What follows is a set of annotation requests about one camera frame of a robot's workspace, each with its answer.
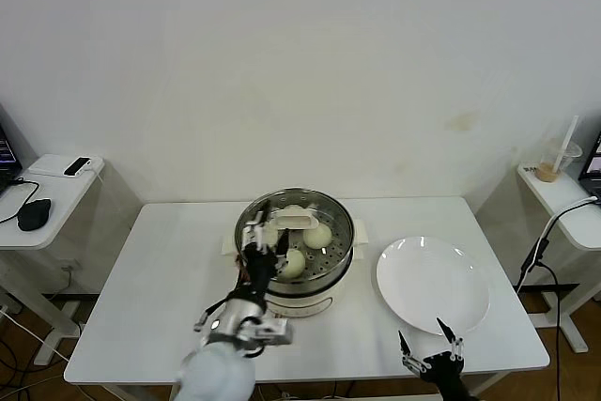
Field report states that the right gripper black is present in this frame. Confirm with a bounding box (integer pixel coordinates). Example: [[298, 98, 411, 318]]
[[396, 316, 466, 386]]

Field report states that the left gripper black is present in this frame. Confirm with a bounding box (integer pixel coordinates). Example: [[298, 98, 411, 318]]
[[237, 198, 292, 301]]

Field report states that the round glass pot lid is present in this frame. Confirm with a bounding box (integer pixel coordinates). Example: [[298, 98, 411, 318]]
[[233, 187, 355, 283]]

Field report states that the round white plate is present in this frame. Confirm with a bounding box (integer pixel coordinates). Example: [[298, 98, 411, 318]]
[[375, 235, 491, 336]]

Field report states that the white side desk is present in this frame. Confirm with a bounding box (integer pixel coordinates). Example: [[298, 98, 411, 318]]
[[516, 161, 601, 353], [0, 152, 105, 367]]

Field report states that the small black handheld device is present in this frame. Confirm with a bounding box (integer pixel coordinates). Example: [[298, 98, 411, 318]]
[[63, 155, 91, 177]]

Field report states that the clear plastic drink cup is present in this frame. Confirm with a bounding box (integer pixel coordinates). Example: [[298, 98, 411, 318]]
[[536, 140, 583, 184]]

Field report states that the flat white box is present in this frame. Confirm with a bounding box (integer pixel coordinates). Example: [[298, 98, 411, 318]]
[[26, 155, 103, 178]]

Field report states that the black computer mouse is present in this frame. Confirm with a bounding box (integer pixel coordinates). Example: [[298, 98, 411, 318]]
[[16, 197, 52, 232]]

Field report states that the black open laptop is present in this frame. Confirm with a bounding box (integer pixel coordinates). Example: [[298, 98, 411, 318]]
[[578, 131, 601, 195], [0, 103, 23, 195]]

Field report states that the plastic cup with straw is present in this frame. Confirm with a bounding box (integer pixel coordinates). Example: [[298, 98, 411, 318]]
[[553, 115, 580, 172]]

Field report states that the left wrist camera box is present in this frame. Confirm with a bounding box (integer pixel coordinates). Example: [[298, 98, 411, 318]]
[[243, 317, 293, 347]]

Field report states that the black cable with inline box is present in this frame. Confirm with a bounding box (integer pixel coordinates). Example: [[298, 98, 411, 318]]
[[514, 193, 601, 401]]

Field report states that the black mouse cable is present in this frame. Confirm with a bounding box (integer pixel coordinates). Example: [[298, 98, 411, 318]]
[[0, 177, 40, 224]]

